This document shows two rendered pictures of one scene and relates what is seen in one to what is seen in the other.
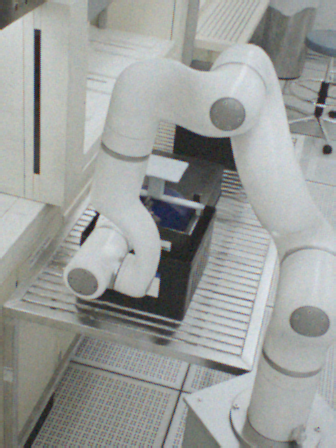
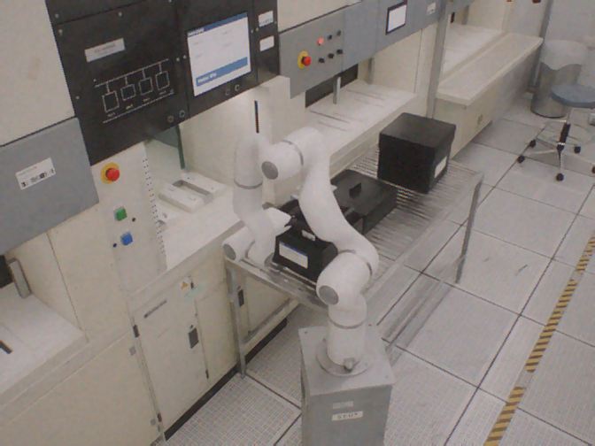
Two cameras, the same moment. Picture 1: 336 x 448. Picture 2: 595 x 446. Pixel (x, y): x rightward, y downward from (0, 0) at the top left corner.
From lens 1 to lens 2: 0.75 m
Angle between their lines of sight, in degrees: 22
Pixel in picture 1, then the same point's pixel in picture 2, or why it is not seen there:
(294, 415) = (343, 350)
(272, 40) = (541, 88)
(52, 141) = not seen: hidden behind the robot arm
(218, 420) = (310, 345)
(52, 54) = (263, 115)
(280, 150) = (317, 192)
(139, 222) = (256, 223)
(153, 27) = (403, 84)
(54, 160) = not seen: hidden behind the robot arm
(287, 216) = (322, 231)
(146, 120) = (249, 166)
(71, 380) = (304, 311)
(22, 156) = not seen: hidden behind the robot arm
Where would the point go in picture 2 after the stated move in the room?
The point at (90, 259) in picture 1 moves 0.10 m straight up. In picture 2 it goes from (233, 240) to (230, 214)
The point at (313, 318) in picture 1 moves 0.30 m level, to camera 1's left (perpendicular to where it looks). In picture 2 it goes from (328, 293) to (235, 263)
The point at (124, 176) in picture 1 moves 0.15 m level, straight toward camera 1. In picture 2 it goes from (243, 196) to (219, 223)
